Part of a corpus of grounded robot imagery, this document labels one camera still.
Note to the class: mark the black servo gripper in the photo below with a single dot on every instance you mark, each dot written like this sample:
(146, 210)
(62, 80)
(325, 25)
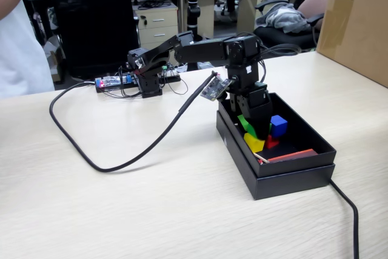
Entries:
(245, 89)

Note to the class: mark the green wooden cube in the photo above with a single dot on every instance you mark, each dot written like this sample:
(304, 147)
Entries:
(252, 131)

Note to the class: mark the yellow wooden cube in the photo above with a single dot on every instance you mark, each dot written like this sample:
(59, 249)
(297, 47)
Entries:
(253, 143)

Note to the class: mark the blue wooden cube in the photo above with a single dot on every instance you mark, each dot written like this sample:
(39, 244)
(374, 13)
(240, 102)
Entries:
(279, 125)

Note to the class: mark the red wooden cube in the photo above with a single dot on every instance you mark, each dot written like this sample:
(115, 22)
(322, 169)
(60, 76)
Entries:
(271, 143)

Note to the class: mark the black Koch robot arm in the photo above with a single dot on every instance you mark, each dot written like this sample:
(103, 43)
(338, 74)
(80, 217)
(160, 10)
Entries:
(200, 51)

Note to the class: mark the black cardboard box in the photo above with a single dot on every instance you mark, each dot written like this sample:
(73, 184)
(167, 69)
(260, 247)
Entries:
(297, 165)

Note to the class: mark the black open box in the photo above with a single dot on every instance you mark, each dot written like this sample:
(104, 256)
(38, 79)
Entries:
(288, 184)

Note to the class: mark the large brown cardboard box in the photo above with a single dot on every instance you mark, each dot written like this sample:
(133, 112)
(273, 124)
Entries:
(357, 28)

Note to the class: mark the open cardboard box with papers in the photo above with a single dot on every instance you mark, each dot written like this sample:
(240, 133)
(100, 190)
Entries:
(53, 59)

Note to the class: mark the thin wooden stick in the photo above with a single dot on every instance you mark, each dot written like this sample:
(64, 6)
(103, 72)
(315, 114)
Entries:
(261, 159)

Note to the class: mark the red brown flat slab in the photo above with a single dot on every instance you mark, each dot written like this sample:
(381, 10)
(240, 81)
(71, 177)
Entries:
(291, 156)

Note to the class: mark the black armrest office chair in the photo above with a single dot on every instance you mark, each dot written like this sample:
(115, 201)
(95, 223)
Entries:
(282, 39)

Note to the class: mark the small white breadboard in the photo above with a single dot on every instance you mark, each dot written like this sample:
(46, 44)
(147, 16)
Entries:
(172, 72)

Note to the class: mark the grey crumpled garment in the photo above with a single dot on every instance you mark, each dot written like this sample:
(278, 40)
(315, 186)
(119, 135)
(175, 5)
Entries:
(282, 18)

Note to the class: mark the white drawer cabinet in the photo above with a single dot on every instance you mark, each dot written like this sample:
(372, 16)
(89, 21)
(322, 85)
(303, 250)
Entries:
(157, 28)

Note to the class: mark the controller board with blue modules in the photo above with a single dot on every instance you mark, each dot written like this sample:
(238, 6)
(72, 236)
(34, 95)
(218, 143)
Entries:
(115, 80)

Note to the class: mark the black mesh office chair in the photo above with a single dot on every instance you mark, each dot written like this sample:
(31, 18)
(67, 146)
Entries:
(91, 22)

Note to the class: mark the person in white shirt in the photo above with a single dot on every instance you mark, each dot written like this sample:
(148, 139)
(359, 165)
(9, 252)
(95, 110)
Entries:
(18, 59)

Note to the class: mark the bare camera circuit board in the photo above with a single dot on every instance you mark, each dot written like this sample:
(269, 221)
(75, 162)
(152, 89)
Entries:
(215, 87)

